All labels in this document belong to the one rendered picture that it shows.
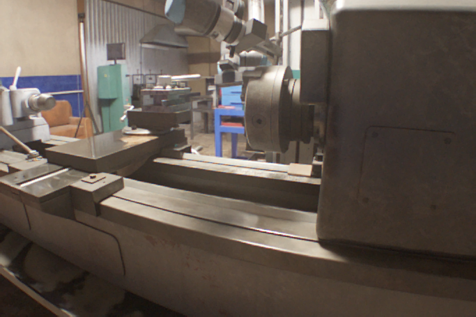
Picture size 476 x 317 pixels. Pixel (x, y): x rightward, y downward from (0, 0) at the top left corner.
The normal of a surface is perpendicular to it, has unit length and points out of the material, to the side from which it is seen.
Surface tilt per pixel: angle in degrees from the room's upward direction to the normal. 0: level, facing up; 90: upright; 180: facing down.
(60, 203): 90
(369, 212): 90
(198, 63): 90
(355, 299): 90
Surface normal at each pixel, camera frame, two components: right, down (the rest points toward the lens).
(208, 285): -0.36, 0.22
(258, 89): -0.32, -0.28
